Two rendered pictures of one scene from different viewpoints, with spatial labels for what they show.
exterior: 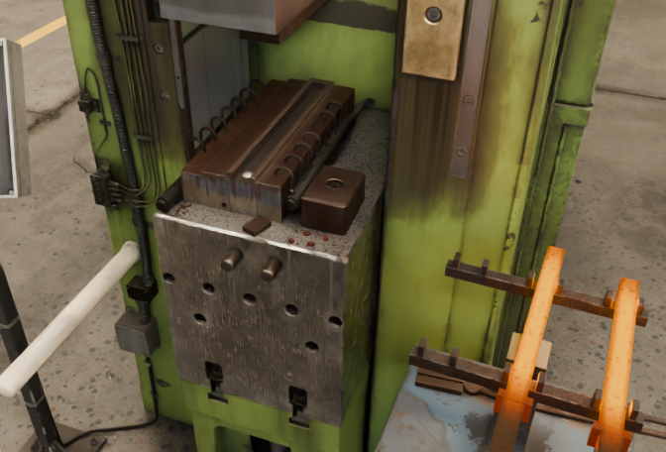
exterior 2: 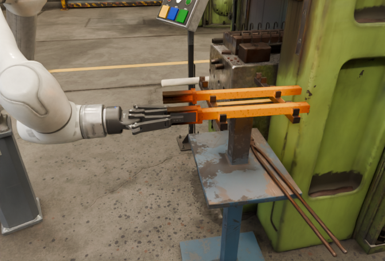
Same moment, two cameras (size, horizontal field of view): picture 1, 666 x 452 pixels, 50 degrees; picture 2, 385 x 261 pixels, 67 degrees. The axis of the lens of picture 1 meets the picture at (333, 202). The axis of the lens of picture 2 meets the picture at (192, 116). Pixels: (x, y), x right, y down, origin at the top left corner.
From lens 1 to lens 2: 1.04 m
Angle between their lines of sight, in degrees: 50
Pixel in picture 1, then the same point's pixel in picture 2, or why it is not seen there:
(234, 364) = not seen: hidden behind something
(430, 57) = not seen: outside the picture
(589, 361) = not seen: outside the picture
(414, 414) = (222, 135)
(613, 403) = (216, 109)
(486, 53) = not seen: outside the picture
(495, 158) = (309, 46)
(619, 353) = (249, 107)
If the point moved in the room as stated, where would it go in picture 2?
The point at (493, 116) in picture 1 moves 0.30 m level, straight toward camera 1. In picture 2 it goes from (311, 22) to (230, 27)
